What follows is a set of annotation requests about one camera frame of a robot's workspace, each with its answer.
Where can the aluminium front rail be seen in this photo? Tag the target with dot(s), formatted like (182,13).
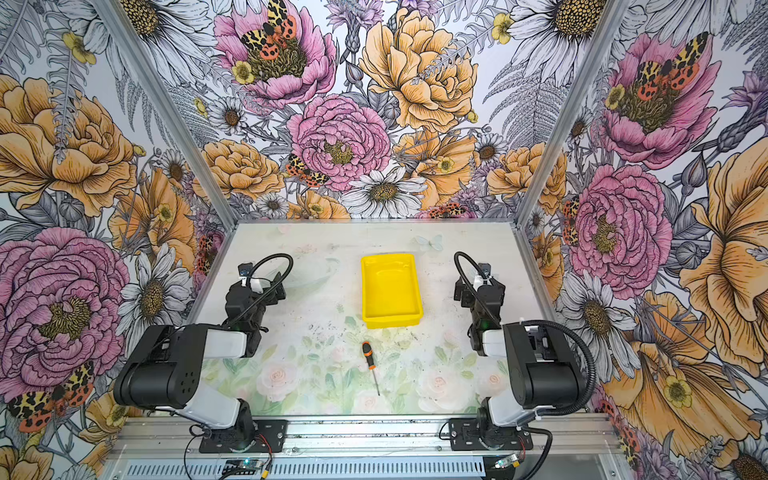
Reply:
(168,438)

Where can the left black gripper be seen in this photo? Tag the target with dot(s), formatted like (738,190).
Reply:
(273,297)

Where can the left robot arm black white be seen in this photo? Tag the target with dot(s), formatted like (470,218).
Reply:
(164,371)

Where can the white slotted cable duct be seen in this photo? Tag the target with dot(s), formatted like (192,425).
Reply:
(315,468)

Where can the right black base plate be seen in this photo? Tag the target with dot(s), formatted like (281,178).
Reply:
(474,434)

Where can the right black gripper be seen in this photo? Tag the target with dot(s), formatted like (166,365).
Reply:
(465,290)

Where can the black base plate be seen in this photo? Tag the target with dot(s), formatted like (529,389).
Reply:
(474,434)
(258,436)

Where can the small green circuit board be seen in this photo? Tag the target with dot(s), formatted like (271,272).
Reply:
(246,466)

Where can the small right circuit board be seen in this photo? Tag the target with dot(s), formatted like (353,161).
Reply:
(511,461)

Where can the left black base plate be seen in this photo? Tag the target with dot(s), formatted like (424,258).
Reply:
(258,436)

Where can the yellow plastic bin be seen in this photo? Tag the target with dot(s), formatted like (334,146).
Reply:
(391,295)

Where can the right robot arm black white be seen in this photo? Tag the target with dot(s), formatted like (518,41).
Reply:
(542,370)

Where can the orange black handled screwdriver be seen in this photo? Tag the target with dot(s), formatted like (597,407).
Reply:
(368,353)

